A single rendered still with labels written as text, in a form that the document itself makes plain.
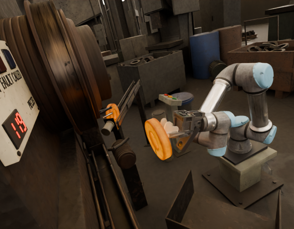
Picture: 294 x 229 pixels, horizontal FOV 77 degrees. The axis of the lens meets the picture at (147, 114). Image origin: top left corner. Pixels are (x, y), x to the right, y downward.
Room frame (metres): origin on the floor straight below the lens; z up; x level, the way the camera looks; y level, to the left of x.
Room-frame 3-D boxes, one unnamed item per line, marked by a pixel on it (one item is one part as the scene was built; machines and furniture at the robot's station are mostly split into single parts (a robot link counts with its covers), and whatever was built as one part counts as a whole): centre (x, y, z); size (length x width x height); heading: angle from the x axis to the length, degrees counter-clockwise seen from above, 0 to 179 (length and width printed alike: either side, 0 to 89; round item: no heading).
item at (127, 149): (1.07, 0.22, 0.27); 0.22 x 0.13 x 0.53; 18
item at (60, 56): (0.72, 0.25, 1.11); 0.47 x 0.06 x 0.47; 18
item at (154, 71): (3.44, -0.22, 0.39); 1.03 x 0.83 x 0.77; 123
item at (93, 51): (0.75, 0.16, 1.11); 0.28 x 0.06 x 0.28; 18
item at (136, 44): (5.18, -0.24, 0.55); 1.10 x 0.53 x 1.10; 38
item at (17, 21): (0.69, 0.33, 1.11); 0.47 x 0.10 x 0.47; 18
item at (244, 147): (1.04, -0.58, 0.37); 0.15 x 0.15 x 0.10
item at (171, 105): (1.59, -0.24, 0.31); 0.24 x 0.16 x 0.62; 18
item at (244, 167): (1.04, -0.58, 0.28); 0.32 x 0.32 x 0.04; 17
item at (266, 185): (1.04, -0.58, 0.13); 0.40 x 0.40 x 0.26; 17
